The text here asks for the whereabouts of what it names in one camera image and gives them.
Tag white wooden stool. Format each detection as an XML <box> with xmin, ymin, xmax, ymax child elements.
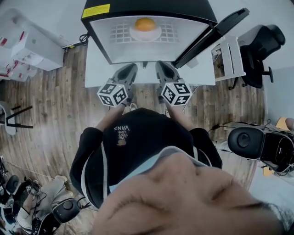
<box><xmin>211</xmin><ymin>35</ymin><xmax>246</xmax><ymax>81</ymax></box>

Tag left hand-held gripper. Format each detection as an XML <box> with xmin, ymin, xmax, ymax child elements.
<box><xmin>96</xmin><ymin>63</ymin><xmax>139</xmax><ymax>107</ymax></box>

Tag light blue face mask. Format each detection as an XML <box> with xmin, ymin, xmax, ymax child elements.
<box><xmin>107</xmin><ymin>145</ymin><xmax>213</xmax><ymax>196</ymax></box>

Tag person's black shirt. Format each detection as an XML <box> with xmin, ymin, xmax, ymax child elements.
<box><xmin>69</xmin><ymin>107</ymin><xmax>223</xmax><ymax>209</ymax></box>

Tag yellow warning label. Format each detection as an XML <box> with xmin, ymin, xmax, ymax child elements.
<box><xmin>82</xmin><ymin>4</ymin><xmax>111</xmax><ymax>19</ymax></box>

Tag black office chair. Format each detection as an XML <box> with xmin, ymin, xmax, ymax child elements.
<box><xmin>228</xmin><ymin>24</ymin><xmax>287</xmax><ymax>90</ymax></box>

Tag white table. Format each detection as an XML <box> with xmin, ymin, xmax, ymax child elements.
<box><xmin>85</xmin><ymin>38</ymin><xmax>216</xmax><ymax>88</ymax></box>

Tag orange fruit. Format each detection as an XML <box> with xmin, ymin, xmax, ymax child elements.
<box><xmin>135</xmin><ymin>17</ymin><xmax>156</xmax><ymax>32</ymax></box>

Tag white storage boxes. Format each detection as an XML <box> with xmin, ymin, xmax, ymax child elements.
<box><xmin>0</xmin><ymin>9</ymin><xmax>39</xmax><ymax>83</ymax></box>

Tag white round plate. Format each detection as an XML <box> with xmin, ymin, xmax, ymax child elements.
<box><xmin>129</xmin><ymin>24</ymin><xmax>162</xmax><ymax>42</ymax></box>

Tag long black cable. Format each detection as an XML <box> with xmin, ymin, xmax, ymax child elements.
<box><xmin>208</xmin><ymin>123</ymin><xmax>230</xmax><ymax>134</ymax></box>

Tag thin white floor cable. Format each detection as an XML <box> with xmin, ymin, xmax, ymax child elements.
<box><xmin>0</xmin><ymin>158</ymin><xmax>72</xmax><ymax>184</ymax></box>

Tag black power cord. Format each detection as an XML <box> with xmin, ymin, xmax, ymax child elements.
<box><xmin>79</xmin><ymin>33</ymin><xmax>90</xmax><ymax>46</ymax></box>

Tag white chair with black legs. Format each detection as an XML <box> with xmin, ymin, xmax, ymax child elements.
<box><xmin>0</xmin><ymin>101</ymin><xmax>34</xmax><ymax>136</ymax></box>

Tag white cardboard box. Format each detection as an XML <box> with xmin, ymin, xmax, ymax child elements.
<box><xmin>11</xmin><ymin>25</ymin><xmax>64</xmax><ymax>72</ymax></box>

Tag person's right forearm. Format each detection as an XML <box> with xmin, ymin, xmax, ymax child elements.
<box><xmin>166</xmin><ymin>104</ymin><xmax>196</xmax><ymax>132</ymax></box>

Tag person's face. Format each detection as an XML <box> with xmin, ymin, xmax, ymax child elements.
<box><xmin>91</xmin><ymin>153</ymin><xmax>285</xmax><ymax>235</ymax></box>

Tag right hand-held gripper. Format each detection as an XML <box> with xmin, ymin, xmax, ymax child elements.
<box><xmin>155</xmin><ymin>61</ymin><xmax>192</xmax><ymax>106</ymax></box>

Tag person's left forearm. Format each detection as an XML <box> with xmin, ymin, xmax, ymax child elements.
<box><xmin>95</xmin><ymin>105</ymin><xmax>126</xmax><ymax>132</ymax></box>

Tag round wooden table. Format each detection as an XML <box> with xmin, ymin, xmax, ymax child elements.
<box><xmin>275</xmin><ymin>117</ymin><xmax>294</xmax><ymax>133</ymax></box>

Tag looped black floor cable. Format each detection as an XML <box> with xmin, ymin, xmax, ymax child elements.
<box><xmin>78</xmin><ymin>201</ymin><xmax>92</xmax><ymax>211</ymax></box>

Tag black head-mounted helmet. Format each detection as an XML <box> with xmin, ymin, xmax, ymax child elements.
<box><xmin>227</xmin><ymin>126</ymin><xmax>265</xmax><ymax>160</ymax></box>

